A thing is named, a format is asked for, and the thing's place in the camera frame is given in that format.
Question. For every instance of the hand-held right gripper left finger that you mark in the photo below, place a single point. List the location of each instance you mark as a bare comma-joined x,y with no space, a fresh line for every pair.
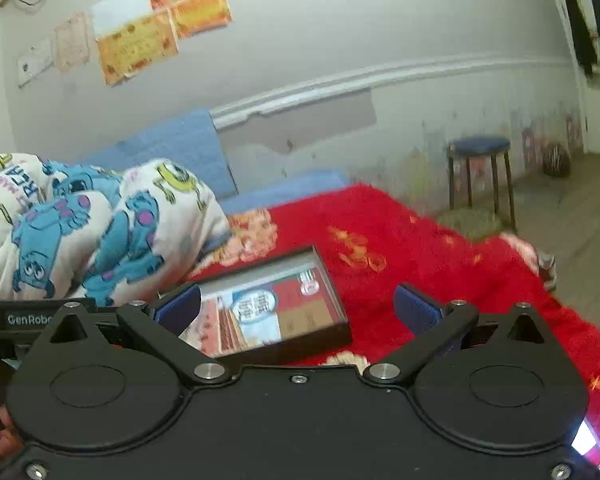
180,307

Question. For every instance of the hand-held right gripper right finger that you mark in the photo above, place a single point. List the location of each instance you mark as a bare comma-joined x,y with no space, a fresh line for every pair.
417,310

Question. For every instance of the red and blue textbook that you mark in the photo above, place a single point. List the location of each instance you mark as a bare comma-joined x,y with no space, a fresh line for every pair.
260,310

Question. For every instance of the person's left hand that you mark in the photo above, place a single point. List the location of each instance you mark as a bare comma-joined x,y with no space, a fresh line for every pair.
10,432

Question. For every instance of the red embroidered blanket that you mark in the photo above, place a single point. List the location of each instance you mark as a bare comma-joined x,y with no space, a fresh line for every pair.
430,250

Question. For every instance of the green patterned cushion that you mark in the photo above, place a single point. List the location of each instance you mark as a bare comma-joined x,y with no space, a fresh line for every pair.
472,222

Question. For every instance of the cartoon monster printed blanket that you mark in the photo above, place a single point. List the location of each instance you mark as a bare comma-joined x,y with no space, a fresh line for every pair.
80,220

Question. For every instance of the grey shoe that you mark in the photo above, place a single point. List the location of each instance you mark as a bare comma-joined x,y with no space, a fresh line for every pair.
547,270

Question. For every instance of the blue seat metal stool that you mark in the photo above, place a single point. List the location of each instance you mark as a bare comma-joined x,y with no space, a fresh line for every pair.
480,146

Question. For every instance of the dark striped ball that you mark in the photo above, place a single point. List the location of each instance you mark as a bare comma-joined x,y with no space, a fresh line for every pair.
556,160

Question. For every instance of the white wall moulding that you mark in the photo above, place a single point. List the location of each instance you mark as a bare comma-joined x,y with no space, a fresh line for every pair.
380,72

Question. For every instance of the white wall certificate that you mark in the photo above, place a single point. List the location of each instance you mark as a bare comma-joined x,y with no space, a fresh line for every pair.
35,62

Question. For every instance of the pale pink wall certificate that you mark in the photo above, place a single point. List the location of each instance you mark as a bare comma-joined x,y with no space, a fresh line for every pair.
72,42

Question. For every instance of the white wall paper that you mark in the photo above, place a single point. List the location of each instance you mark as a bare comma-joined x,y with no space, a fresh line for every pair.
115,15

